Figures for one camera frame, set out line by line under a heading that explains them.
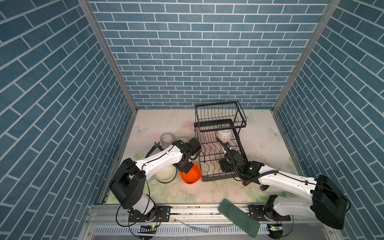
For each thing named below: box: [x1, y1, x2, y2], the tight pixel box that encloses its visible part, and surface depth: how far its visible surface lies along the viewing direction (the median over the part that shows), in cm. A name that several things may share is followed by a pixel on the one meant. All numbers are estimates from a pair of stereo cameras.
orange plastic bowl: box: [180, 162, 202, 184], surface depth 86 cm
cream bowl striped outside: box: [155, 165, 177, 184], surface depth 80 cm
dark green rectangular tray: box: [218, 198, 261, 238], surface depth 74 cm
